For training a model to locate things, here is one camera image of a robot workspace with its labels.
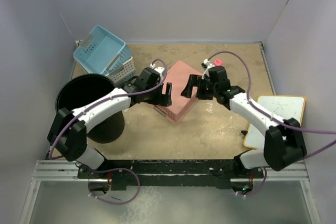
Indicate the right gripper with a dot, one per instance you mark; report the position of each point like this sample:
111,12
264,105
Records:
196,80

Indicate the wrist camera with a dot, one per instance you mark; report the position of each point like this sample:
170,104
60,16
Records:
206,65
160,70

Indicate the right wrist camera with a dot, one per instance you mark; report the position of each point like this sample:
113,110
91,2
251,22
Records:
206,65

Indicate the large black bucket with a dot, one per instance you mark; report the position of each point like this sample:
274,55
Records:
85,89

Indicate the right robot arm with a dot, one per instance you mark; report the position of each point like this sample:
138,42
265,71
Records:
283,144

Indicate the white plastic basket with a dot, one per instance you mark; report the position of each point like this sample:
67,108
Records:
122,73

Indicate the aluminium frame rail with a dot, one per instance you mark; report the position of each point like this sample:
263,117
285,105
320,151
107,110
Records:
46,171

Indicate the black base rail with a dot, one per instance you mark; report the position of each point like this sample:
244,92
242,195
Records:
216,173

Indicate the whiteboard with yellow frame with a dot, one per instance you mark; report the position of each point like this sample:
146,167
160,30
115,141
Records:
284,106

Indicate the pink plastic basket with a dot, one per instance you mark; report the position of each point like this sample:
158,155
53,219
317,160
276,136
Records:
178,75

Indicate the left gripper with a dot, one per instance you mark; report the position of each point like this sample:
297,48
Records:
162,99

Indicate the light blue plastic basket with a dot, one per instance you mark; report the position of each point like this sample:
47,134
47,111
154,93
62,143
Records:
102,52

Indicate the pink capped small bottle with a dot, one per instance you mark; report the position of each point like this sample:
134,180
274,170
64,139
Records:
218,62

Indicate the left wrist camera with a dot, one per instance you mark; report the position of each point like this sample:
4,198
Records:
160,70

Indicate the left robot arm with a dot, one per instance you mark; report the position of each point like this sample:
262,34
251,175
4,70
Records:
69,130

